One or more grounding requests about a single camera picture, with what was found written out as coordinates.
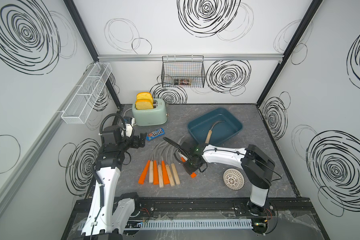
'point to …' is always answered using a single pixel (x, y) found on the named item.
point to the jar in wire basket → (182, 82)
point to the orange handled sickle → (193, 175)
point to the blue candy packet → (154, 134)
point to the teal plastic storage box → (229, 125)
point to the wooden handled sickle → (210, 132)
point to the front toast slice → (144, 104)
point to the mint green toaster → (156, 116)
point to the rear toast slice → (142, 95)
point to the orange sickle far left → (141, 179)
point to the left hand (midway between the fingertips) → (136, 132)
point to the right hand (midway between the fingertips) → (189, 169)
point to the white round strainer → (233, 179)
